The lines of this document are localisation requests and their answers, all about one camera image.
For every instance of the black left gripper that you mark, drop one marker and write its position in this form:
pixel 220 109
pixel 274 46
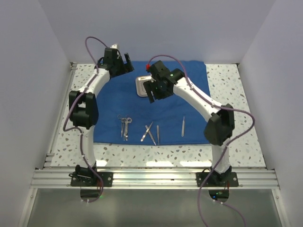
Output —
pixel 127 67

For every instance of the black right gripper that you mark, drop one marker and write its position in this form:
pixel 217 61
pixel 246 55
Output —
pixel 149 86

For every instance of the stainless steel instrument tray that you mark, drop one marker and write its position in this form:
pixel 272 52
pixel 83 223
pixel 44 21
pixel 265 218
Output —
pixel 139 81

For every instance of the steel surgical scissors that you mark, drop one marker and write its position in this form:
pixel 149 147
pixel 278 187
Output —
pixel 125 123

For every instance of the blue surgical drape cloth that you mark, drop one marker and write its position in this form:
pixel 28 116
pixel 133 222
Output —
pixel 119 97

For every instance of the thin steel tweezers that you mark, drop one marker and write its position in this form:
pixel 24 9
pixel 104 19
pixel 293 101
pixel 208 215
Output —
pixel 150 134

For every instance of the broad steel tweezers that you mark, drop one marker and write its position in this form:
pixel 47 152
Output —
pixel 183 127

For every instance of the angled steel tweezers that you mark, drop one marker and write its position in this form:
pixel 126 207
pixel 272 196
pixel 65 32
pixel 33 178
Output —
pixel 146 132

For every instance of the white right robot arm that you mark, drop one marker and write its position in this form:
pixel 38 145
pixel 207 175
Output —
pixel 219 118

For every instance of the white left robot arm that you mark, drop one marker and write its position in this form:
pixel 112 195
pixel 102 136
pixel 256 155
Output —
pixel 83 109

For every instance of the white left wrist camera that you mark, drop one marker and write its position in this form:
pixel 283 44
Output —
pixel 115 46

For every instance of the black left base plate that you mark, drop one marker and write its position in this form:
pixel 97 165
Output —
pixel 87 181

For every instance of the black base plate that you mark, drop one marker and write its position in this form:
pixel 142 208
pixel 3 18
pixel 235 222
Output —
pixel 87 181
pixel 216 180

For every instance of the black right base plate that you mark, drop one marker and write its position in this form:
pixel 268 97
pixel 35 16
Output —
pixel 216 180

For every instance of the aluminium mounting rail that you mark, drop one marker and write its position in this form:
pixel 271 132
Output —
pixel 154 174

